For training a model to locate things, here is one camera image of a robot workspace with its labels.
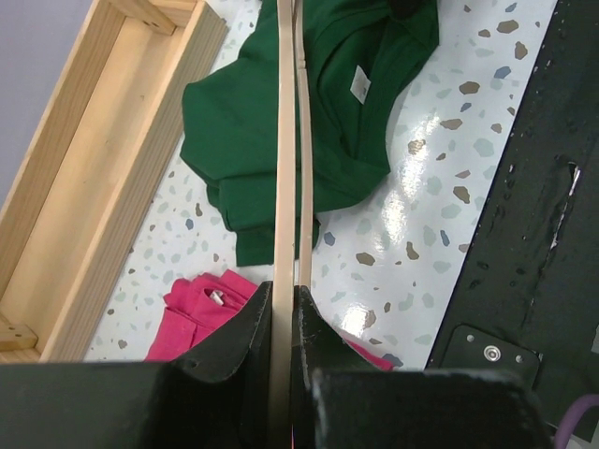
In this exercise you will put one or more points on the folded magenta t shirt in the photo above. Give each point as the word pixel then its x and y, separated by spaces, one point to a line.
pixel 196 308

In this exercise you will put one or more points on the green t shirt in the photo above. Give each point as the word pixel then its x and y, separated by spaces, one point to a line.
pixel 360 55

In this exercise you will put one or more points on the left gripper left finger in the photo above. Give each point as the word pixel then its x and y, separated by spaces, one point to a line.
pixel 216 394

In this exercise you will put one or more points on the wooden hanger rack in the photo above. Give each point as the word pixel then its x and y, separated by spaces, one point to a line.
pixel 92 168

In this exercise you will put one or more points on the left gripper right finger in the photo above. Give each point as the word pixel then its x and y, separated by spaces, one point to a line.
pixel 317 345

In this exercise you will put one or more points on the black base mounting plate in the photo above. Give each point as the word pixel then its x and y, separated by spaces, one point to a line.
pixel 530 276

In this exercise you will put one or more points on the beige wooden hanger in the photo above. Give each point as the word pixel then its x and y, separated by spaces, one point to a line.
pixel 293 241

